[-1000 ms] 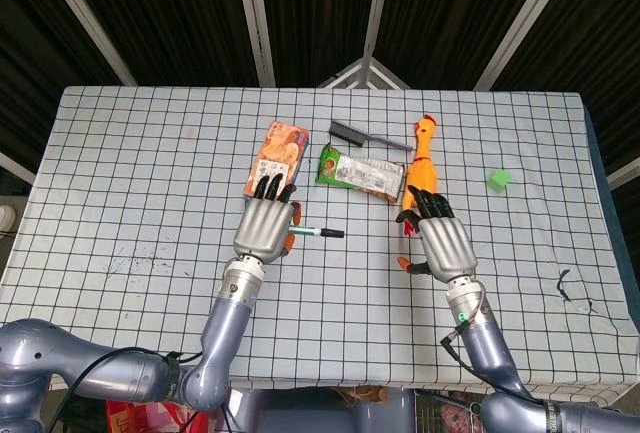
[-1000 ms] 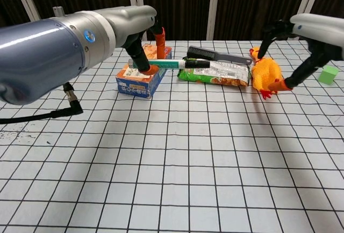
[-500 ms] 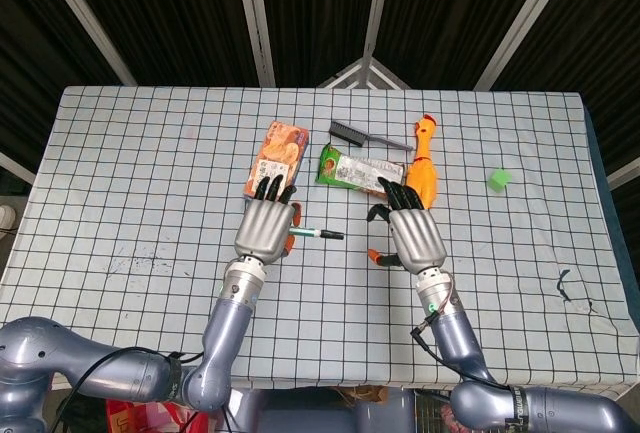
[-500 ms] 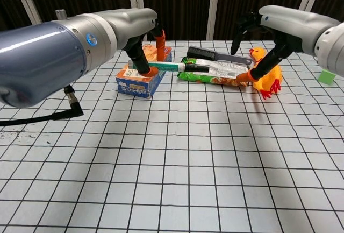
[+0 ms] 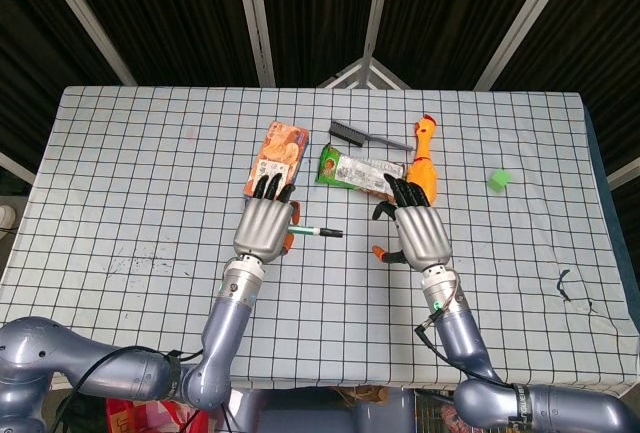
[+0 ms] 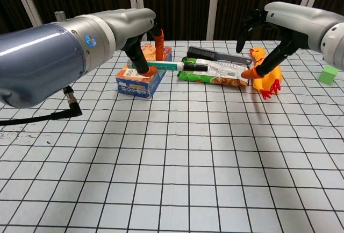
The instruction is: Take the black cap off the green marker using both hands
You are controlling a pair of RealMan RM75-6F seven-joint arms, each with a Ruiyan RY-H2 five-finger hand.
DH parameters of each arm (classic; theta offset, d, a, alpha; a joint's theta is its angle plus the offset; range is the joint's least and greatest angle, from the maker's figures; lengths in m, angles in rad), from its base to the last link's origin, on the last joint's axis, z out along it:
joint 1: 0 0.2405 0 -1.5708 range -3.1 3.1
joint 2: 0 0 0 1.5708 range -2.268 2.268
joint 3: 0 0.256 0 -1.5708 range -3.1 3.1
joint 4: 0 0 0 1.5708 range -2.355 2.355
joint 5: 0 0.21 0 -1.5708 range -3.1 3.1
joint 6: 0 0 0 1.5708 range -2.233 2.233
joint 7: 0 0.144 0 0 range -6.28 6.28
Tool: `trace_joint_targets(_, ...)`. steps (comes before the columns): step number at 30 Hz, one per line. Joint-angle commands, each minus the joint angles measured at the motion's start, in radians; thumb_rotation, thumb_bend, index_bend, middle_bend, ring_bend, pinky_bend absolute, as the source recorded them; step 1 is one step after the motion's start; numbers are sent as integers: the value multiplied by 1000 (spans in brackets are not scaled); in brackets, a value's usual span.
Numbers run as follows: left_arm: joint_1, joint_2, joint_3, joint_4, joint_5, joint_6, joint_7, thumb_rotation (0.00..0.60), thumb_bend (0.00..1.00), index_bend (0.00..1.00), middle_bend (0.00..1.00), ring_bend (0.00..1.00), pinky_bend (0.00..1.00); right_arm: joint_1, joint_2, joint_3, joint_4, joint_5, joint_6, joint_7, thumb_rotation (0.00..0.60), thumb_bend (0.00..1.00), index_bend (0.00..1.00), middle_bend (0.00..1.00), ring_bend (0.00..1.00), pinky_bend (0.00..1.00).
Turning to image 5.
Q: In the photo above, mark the blue grey chair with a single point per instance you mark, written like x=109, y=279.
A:
x=310, y=415

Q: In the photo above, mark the white metal frame bar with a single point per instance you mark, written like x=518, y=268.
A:
x=625, y=173
x=17, y=168

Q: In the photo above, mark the grey comb brush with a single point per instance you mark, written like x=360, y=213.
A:
x=345, y=131

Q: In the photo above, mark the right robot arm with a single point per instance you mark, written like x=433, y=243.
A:
x=550, y=408

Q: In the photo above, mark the orange biscuit box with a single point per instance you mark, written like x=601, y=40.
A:
x=282, y=148

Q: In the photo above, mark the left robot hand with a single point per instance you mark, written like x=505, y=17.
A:
x=262, y=228

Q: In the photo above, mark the green cube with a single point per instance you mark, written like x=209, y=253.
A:
x=497, y=180

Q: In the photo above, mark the black marker cap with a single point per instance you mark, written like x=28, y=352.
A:
x=331, y=233

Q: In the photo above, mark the green snack packet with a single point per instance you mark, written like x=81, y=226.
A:
x=350, y=170

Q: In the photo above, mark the yellow rubber chicken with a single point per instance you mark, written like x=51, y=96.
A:
x=422, y=163

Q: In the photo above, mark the white green marker body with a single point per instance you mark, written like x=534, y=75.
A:
x=305, y=230

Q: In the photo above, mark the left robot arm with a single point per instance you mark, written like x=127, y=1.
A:
x=125, y=373

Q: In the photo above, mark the white checkered tablecloth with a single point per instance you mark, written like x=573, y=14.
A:
x=150, y=163

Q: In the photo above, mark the white triangular frame brace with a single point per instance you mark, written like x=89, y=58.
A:
x=365, y=70

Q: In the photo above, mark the white metal frame post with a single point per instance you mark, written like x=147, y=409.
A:
x=530, y=18
x=255, y=18
x=85, y=18
x=377, y=3

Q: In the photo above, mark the black bag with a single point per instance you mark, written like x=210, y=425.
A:
x=82, y=415

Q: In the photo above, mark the red plastic bag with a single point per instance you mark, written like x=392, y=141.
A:
x=140, y=415

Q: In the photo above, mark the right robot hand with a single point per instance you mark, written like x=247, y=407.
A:
x=422, y=238

